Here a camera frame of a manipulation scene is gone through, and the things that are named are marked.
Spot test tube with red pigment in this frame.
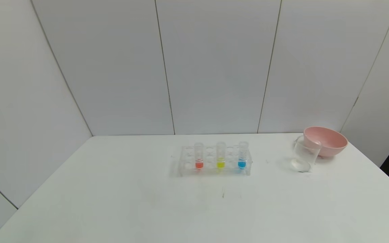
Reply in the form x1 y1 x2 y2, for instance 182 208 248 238
194 142 204 169

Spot test tube with yellow pigment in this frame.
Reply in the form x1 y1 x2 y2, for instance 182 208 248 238
216 142 226 169

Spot clear plastic test tube rack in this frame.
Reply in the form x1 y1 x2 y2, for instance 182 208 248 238
178 144 253 177

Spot test tube with blue pigment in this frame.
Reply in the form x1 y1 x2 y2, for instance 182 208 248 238
238 141 249 169

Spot clear glass beaker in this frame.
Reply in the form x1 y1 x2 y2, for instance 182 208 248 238
291 135 322 173

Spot pink bowl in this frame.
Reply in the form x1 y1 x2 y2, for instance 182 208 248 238
304 127 348 158

